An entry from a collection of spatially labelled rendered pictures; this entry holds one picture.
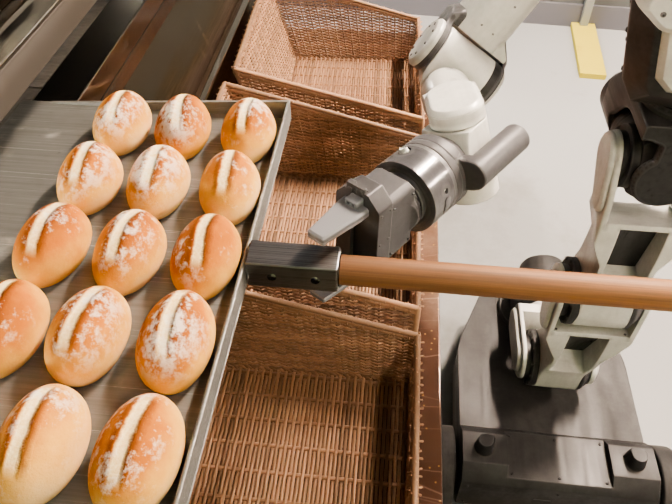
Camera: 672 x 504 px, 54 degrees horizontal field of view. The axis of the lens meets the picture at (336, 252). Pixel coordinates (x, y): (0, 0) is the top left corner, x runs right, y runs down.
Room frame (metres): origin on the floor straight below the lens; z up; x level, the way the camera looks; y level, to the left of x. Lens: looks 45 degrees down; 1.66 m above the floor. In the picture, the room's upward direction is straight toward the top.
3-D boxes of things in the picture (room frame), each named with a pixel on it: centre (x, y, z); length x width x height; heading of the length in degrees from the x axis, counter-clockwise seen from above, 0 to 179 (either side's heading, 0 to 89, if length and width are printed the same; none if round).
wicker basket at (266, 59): (1.67, 0.00, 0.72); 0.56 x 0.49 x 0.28; 176
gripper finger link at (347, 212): (0.46, 0.00, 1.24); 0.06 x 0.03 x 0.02; 139
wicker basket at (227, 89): (1.06, 0.05, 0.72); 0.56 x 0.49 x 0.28; 175
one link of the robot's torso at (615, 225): (0.90, -0.55, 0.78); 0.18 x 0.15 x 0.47; 84
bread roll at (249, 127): (0.66, 0.11, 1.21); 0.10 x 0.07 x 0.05; 177
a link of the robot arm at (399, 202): (0.53, -0.06, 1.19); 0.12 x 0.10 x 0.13; 139
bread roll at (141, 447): (0.24, 0.15, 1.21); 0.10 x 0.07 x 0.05; 173
